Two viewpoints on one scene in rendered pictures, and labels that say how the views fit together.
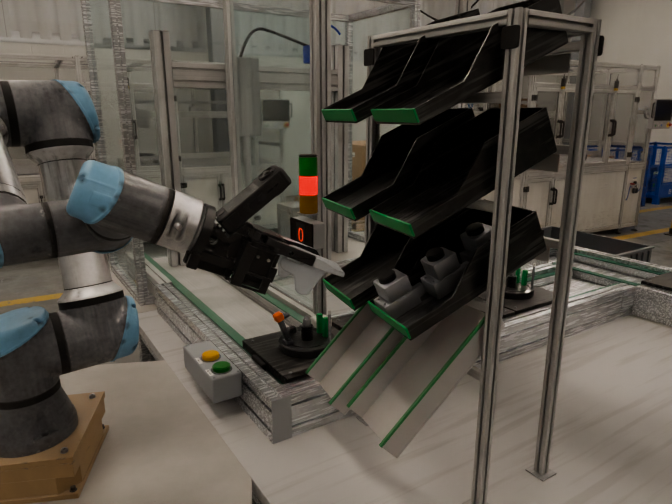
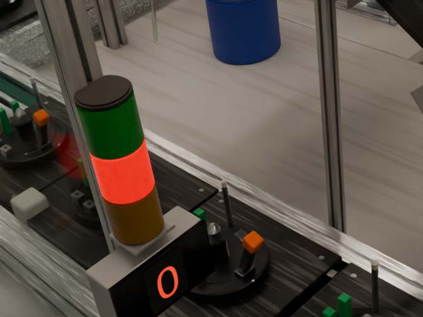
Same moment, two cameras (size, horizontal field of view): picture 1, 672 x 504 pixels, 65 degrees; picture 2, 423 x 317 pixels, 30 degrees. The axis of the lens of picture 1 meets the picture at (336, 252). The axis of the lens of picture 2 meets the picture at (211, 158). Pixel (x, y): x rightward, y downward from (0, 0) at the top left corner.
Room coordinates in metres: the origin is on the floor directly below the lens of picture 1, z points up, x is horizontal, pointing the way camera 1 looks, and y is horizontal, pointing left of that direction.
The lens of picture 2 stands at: (1.40, 0.65, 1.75)
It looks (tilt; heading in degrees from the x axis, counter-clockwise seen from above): 37 degrees down; 265
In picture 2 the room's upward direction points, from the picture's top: 10 degrees counter-clockwise
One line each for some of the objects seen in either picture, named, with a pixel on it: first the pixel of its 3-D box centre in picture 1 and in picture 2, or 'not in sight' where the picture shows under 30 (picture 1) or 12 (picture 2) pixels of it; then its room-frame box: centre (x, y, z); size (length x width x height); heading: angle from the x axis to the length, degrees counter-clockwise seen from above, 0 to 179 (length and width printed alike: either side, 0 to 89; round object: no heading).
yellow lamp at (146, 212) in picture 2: (308, 203); (133, 207); (1.42, 0.07, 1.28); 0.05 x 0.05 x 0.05
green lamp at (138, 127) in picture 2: (308, 166); (110, 119); (1.42, 0.07, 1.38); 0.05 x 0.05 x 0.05
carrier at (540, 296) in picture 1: (511, 279); not in sight; (1.60, -0.56, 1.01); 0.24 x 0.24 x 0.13; 33
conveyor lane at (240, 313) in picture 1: (264, 326); not in sight; (1.47, 0.21, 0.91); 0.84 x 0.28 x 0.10; 33
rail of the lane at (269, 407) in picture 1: (209, 341); not in sight; (1.35, 0.35, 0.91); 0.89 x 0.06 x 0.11; 33
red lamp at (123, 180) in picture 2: (308, 185); (122, 165); (1.42, 0.07, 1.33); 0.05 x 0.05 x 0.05
